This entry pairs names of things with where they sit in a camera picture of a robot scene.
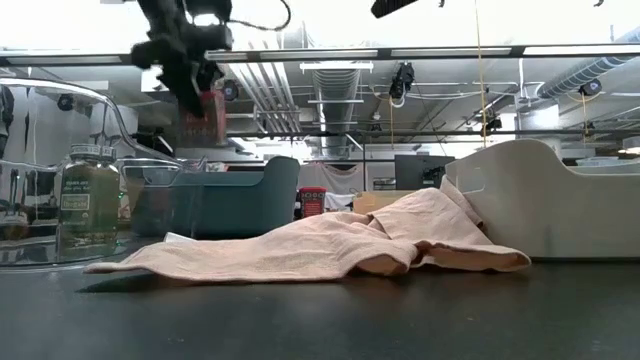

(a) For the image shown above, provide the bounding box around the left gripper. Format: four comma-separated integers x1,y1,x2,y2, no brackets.
130,0,234,120

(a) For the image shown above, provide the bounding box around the red-lidded paprika tin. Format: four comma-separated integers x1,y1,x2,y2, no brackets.
298,185,328,220
175,88,227,150

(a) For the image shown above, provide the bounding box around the green-lidded spice jar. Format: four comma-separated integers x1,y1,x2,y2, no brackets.
56,143,122,262

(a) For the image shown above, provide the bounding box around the hanging black ceiling device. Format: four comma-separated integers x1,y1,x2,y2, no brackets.
388,62,416,109

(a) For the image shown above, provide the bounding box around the overhead rig beam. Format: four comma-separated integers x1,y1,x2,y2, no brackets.
0,42,640,68

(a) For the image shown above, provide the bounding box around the teal plastic bin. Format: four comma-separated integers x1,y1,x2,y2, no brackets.
127,156,302,240

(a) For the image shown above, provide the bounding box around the black monitor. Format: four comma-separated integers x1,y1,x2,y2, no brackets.
394,154,455,192

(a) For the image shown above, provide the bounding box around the pink cloth towel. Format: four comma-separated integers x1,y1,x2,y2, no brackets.
82,174,533,284

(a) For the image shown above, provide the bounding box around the clear plastic bin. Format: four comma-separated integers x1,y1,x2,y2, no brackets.
0,77,211,275

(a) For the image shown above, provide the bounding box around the white translucent plastic bin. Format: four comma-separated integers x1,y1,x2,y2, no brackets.
443,138,640,262

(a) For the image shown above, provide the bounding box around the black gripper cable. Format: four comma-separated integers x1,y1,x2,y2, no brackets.
227,0,293,33

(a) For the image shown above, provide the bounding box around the ribbed ceiling duct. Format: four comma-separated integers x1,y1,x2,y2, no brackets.
312,68,362,157

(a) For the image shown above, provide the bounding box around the slanted ceiling duct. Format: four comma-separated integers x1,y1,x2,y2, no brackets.
536,27,640,100

